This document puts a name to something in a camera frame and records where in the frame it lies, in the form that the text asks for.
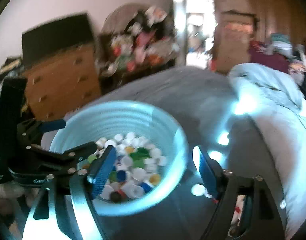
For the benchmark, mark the person left hand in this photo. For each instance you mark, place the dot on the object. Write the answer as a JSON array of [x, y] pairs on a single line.
[[13, 190]]

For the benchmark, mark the cluttered side table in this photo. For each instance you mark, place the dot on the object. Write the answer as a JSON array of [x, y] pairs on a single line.
[[135, 41]]

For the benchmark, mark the wooden drawer dresser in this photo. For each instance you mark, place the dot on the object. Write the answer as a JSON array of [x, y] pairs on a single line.
[[62, 83]]

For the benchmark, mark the black television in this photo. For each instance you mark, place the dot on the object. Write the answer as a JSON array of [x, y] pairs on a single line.
[[48, 39]]

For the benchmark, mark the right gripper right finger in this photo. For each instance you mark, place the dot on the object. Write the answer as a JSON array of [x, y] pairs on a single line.
[[245, 208]]

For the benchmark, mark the cardboard boxes stack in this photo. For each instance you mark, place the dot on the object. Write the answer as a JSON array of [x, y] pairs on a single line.
[[236, 25]]

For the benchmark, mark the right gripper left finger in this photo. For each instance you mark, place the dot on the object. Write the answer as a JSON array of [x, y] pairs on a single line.
[[49, 218]]

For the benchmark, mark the light blue perforated basket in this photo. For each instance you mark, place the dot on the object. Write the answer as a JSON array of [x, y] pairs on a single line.
[[151, 152]]

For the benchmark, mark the light blue grey duvet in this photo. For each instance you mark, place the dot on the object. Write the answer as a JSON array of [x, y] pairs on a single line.
[[278, 108]]

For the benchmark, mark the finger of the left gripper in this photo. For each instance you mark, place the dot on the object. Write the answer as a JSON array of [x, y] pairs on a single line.
[[38, 158], [32, 130]]

